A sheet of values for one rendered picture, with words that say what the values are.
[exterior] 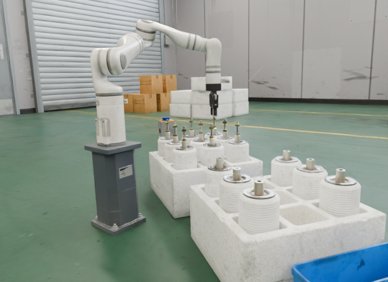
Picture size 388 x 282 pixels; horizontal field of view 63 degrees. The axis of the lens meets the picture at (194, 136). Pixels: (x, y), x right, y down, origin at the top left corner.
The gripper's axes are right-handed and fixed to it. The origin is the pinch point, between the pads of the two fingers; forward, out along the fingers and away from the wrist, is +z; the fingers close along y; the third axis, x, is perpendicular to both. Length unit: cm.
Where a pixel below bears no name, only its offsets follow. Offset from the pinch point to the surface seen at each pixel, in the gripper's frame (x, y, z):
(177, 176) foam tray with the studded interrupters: -19.7, 38.1, 19.0
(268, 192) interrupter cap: 1, 82, 10
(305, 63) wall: 247, -452, -40
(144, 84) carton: -58, -374, -11
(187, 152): -15.3, 33.8, 11.2
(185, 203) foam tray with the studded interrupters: -17, 37, 30
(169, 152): -22.3, 21.6, 13.4
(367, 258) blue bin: 23, 87, 26
